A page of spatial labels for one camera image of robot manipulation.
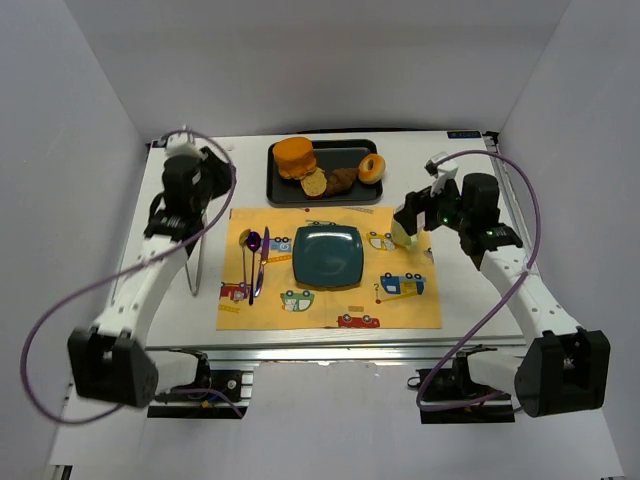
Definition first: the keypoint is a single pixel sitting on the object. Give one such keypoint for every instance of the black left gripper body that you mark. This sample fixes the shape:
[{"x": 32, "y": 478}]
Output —
[{"x": 216, "y": 170}]

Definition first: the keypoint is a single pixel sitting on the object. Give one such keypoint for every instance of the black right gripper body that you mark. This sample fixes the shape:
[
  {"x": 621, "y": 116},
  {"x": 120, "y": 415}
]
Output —
[{"x": 413, "y": 211}]

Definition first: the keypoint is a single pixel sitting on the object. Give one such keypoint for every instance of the pale green mug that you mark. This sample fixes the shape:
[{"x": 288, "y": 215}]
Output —
[{"x": 401, "y": 238}]

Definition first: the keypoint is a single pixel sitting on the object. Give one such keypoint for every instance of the brown croissant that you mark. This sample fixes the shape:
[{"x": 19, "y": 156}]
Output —
[{"x": 341, "y": 180}]

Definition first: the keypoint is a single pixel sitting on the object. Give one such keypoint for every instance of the metal tongs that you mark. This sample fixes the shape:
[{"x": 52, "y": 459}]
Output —
[{"x": 194, "y": 265}]

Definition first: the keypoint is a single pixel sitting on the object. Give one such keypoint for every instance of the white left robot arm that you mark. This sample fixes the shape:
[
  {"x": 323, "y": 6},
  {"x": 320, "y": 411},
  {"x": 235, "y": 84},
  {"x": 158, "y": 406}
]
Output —
[{"x": 109, "y": 362}]

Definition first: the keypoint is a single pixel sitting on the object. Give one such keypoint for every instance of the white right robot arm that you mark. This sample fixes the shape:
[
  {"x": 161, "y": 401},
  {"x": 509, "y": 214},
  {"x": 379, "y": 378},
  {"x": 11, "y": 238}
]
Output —
[{"x": 565, "y": 367}]

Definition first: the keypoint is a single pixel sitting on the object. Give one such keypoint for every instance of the sliced seeded bread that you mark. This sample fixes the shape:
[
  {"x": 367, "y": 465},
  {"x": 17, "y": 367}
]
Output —
[{"x": 314, "y": 184}]

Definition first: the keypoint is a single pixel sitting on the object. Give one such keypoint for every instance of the glazed bagel donut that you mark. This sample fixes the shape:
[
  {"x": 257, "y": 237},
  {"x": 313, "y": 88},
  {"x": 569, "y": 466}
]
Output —
[{"x": 371, "y": 169}]

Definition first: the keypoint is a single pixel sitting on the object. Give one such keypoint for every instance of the blue sticker label right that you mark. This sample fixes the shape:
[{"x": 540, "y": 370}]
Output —
[{"x": 464, "y": 134}]

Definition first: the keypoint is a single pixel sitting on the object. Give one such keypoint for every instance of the purple iridescent spoon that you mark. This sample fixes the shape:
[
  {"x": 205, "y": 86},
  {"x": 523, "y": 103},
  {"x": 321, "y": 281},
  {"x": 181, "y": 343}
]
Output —
[{"x": 253, "y": 243}]

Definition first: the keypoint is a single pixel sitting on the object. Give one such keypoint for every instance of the purple iridescent knife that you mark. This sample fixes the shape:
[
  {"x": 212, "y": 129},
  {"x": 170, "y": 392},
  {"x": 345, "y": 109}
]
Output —
[{"x": 265, "y": 246}]

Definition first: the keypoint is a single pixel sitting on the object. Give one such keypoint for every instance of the orange round cake loaf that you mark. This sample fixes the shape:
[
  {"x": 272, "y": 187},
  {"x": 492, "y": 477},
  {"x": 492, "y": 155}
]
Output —
[{"x": 294, "y": 158}]

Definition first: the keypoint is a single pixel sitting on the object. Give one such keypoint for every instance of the yellow cartoon car placemat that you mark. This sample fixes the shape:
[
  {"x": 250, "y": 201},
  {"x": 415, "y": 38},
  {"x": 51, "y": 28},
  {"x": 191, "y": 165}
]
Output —
[{"x": 398, "y": 288}]

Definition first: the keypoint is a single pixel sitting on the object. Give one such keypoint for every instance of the black baking tray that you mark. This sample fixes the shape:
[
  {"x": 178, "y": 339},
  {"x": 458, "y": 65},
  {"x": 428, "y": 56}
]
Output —
[{"x": 330, "y": 155}]

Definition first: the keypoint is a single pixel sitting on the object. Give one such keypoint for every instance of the dark teal square plate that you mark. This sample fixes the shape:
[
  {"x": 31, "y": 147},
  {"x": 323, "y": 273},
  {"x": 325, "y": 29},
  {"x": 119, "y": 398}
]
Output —
[{"x": 328, "y": 256}]

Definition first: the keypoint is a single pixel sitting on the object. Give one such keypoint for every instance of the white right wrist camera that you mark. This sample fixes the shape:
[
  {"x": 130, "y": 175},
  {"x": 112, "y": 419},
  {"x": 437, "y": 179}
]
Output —
[{"x": 441, "y": 169}]

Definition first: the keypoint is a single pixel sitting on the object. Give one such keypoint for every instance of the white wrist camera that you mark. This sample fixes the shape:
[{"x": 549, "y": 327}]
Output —
[
  {"x": 441, "y": 169},
  {"x": 182, "y": 143}
]

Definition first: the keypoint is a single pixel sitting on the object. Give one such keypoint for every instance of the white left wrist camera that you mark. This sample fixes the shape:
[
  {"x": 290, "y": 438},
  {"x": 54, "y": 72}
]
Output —
[{"x": 182, "y": 143}]

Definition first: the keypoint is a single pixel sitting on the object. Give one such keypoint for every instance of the aluminium table frame rail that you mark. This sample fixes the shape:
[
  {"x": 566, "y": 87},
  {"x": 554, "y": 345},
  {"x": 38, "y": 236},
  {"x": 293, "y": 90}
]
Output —
[{"x": 377, "y": 352}]

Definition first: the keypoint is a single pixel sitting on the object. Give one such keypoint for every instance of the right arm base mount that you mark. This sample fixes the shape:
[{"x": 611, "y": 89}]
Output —
[{"x": 452, "y": 385}]

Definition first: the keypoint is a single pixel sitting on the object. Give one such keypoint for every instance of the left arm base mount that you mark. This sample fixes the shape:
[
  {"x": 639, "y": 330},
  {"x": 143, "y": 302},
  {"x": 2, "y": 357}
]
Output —
[{"x": 190, "y": 387}]

